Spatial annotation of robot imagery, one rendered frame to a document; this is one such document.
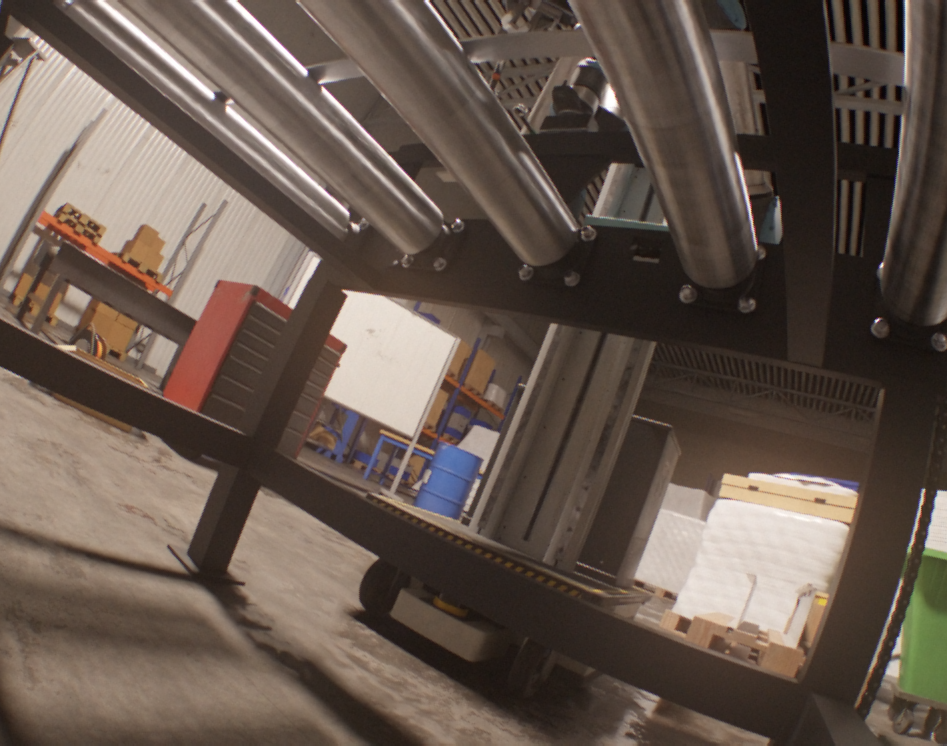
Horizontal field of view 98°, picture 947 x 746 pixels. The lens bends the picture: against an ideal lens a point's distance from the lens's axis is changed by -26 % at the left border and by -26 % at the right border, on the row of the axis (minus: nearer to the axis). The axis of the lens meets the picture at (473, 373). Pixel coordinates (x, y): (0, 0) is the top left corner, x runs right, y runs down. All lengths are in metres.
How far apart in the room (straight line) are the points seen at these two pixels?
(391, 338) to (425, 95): 5.13
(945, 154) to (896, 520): 0.42
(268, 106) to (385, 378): 4.96
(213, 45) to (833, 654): 1.12
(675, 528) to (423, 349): 5.06
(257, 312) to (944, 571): 3.59
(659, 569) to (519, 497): 7.34
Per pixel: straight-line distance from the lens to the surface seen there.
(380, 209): 1.00
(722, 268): 0.75
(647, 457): 1.73
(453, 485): 6.27
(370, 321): 5.65
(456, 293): 1.06
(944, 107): 0.51
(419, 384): 5.85
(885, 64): 0.62
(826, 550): 3.92
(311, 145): 0.92
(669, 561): 8.93
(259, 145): 1.18
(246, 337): 2.87
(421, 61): 0.65
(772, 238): 1.60
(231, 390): 2.89
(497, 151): 0.74
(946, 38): 0.47
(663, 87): 0.53
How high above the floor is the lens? 0.42
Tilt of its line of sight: 12 degrees up
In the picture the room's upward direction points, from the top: 23 degrees clockwise
